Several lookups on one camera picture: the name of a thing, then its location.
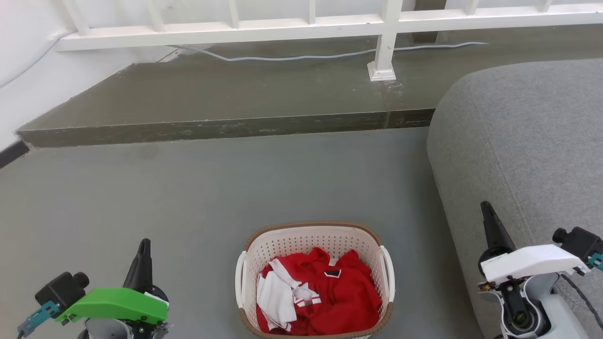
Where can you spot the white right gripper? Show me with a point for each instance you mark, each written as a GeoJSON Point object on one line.
{"type": "Point", "coordinates": [532, 261]}

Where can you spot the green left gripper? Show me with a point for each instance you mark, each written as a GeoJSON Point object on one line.
{"type": "Point", "coordinates": [118, 303]}

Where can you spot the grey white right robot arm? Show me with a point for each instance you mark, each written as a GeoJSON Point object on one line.
{"type": "Point", "coordinates": [556, 315]}

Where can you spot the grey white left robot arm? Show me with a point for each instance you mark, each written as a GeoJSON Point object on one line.
{"type": "Point", "coordinates": [108, 329]}

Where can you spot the cream perforated plastic laundry basket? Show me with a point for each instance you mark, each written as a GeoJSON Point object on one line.
{"type": "Point", "coordinates": [313, 238]}

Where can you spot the grey fabric sofa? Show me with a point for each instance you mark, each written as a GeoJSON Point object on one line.
{"type": "Point", "coordinates": [527, 136]}

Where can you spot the red and white jersey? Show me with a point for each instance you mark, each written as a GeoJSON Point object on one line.
{"type": "Point", "coordinates": [344, 299]}

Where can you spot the black baseboard strip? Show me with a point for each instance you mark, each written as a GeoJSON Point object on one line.
{"type": "Point", "coordinates": [12, 153]}

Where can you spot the raised dark concrete step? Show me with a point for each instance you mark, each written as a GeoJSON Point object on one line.
{"type": "Point", "coordinates": [226, 94]}

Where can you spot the white wooden railing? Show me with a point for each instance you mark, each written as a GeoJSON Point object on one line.
{"type": "Point", "coordinates": [273, 28]}

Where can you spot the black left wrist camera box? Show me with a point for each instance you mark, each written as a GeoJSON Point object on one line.
{"type": "Point", "coordinates": [61, 288]}

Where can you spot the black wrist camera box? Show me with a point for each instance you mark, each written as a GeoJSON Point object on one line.
{"type": "Point", "coordinates": [582, 242]}
{"type": "Point", "coordinates": [61, 288]}

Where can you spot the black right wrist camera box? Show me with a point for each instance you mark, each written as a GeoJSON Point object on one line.
{"type": "Point", "coordinates": [582, 242]}

